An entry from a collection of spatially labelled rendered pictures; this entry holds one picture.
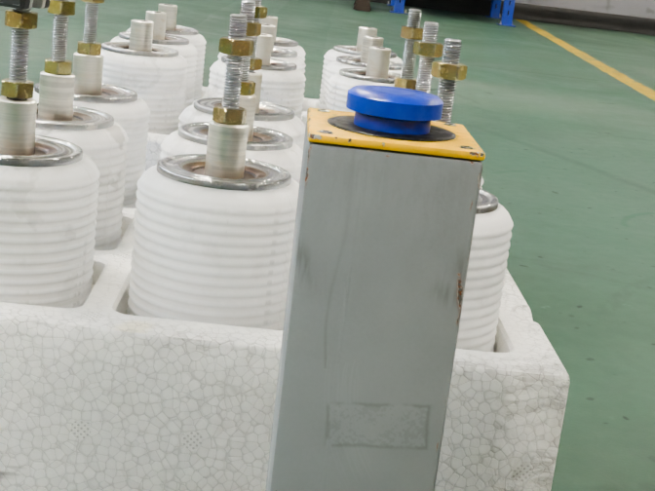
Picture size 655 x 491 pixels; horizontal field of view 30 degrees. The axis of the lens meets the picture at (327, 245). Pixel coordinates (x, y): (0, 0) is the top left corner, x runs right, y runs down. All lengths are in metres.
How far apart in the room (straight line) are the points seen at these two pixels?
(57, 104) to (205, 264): 0.20
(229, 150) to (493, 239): 0.15
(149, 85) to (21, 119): 0.51
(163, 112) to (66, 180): 0.54
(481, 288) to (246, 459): 0.16
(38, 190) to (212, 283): 0.10
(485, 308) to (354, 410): 0.19
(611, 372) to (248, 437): 0.64
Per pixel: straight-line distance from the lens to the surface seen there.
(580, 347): 1.30
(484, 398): 0.65
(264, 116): 0.89
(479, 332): 0.69
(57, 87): 0.81
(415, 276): 0.49
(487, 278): 0.68
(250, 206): 0.65
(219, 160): 0.68
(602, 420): 1.12
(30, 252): 0.67
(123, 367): 0.65
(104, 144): 0.79
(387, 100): 0.49
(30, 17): 0.69
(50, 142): 0.72
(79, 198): 0.68
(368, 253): 0.49
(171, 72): 1.21
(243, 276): 0.66
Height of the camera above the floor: 0.39
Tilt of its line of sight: 15 degrees down
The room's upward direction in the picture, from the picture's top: 7 degrees clockwise
